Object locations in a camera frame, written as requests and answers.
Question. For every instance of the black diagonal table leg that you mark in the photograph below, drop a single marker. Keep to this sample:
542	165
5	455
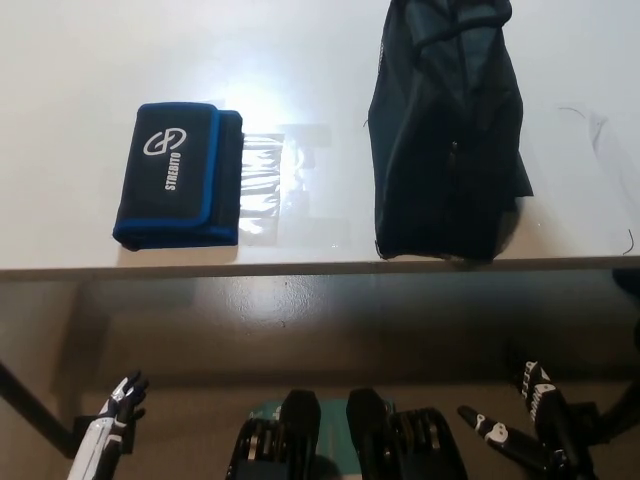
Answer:
35	405
620	410

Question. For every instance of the black ribbed torso block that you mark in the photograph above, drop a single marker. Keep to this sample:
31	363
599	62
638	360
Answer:
275	440
400	440

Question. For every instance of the right black ribbed torso block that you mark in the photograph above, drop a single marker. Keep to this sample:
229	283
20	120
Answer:
400	440

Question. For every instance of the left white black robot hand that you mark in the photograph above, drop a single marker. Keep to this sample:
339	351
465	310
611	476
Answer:
102	435

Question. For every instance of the left black ribbed torso block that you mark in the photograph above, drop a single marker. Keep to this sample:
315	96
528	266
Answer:
275	440

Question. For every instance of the black blue Strebito notebook pouch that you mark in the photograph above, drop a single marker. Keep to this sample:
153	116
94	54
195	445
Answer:
170	175

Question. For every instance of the thin black thread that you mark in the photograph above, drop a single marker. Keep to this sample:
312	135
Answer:
631	242
575	109

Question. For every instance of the black robot legs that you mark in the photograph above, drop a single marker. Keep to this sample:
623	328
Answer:
332	435

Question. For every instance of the dark fabric lunch bag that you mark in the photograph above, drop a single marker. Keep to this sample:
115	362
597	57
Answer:
445	150

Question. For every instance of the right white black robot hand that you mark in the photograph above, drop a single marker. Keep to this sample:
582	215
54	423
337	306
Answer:
547	410

